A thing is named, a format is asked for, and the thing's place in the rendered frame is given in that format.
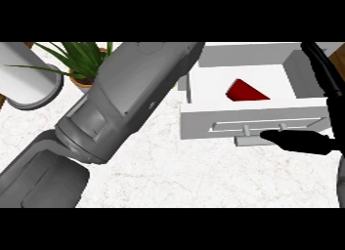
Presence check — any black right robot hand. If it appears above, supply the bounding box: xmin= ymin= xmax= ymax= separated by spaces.
xmin=259 ymin=41 xmax=345 ymax=156

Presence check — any red can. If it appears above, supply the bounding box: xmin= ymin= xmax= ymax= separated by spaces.
xmin=225 ymin=78 xmax=271 ymax=103

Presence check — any white open drawer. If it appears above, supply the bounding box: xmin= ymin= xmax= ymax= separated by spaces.
xmin=177 ymin=41 xmax=345 ymax=141

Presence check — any green potted plant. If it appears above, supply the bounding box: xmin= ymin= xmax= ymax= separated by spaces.
xmin=6 ymin=41 xmax=114 ymax=90

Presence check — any white drawer front with handle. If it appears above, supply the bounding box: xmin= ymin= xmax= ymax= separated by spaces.
xmin=180 ymin=97 xmax=333 ymax=146

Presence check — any white cylinder with grey rim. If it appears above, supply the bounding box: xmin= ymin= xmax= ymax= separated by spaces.
xmin=0 ymin=41 xmax=66 ymax=111

